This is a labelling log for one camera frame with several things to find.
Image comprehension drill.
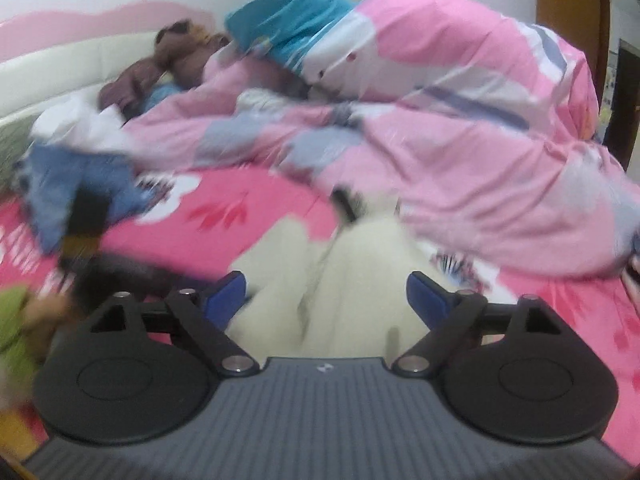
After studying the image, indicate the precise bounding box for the beige zip-up jacket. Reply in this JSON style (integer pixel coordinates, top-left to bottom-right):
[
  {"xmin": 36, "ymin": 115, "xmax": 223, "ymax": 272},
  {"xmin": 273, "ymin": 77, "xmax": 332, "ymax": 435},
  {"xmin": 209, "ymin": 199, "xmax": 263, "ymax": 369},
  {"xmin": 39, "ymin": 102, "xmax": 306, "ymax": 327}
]
[{"xmin": 226, "ymin": 198, "xmax": 516, "ymax": 361}]

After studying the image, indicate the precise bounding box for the person's left hand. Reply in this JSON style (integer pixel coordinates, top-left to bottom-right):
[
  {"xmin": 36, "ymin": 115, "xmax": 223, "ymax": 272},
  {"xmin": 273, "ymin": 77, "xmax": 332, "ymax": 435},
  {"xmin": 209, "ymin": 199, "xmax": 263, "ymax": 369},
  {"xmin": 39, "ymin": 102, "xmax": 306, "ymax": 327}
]
[{"xmin": 22, "ymin": 294, "xmax": 74, "ymax": 334}]

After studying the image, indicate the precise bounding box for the green fuzzy left sleeve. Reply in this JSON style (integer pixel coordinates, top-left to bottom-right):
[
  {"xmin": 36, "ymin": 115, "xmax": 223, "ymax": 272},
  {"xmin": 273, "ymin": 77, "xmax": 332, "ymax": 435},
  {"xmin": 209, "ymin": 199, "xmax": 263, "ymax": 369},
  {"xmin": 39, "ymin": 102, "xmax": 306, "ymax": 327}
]
[{"xmin": 1, "ymin": 285, "xmax": 39, "ymax": 411}]

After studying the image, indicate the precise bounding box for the blue denim garment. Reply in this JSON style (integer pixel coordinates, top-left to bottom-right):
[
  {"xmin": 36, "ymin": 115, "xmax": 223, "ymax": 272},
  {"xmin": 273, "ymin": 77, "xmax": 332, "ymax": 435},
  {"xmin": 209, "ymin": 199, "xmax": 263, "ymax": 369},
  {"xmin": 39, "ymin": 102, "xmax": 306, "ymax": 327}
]
[{"xmin": 15, "ymin": 143, "xmax": 160, "ymax": 256}]

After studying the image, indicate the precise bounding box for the pink patterned duvet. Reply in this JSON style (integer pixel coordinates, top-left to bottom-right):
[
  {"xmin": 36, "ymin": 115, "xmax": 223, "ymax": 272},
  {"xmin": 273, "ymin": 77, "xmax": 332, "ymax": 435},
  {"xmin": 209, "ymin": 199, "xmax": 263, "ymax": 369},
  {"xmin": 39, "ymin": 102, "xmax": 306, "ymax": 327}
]
[{"xmin": 125, "ymin": 0, "xmax": 639, "ymax": 276}]

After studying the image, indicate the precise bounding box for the white padded headboard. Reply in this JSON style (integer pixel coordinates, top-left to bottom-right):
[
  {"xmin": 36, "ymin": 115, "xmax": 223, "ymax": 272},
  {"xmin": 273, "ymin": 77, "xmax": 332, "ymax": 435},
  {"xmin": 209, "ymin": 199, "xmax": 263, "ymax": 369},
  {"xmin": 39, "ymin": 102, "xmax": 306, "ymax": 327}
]
[{"xmin": 1, "ymin": 32, "xmax": 155, "ymax": 118}]

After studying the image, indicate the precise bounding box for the brown plush toy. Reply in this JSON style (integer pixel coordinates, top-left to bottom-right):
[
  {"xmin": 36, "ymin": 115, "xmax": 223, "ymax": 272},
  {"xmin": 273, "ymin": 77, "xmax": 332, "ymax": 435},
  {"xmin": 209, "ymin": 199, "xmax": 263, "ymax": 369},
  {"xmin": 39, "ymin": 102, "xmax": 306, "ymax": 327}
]
[{"xmin": 98, "ymin": 18, "xmax": 230, "ymax": 120}]

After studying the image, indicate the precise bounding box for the teal blue pillow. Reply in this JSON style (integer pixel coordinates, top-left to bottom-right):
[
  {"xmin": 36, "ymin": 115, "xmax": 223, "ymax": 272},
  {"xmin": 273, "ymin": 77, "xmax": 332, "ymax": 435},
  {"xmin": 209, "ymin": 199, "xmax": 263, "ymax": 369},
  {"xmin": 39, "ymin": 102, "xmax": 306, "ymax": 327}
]
[{"xmin": 224, "ymin": 0, "xmax": 355, "ymax": 75}]

